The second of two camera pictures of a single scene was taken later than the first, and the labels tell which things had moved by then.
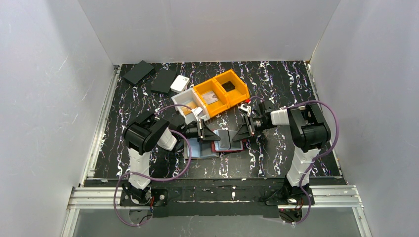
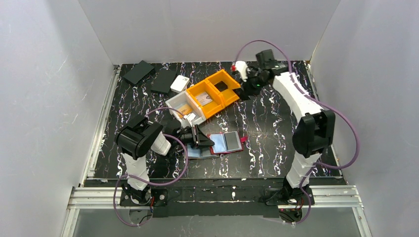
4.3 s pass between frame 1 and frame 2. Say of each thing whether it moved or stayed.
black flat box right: stayed
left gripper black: moved
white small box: stayed
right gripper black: moved
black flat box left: stayed
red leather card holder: stayed
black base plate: stayed
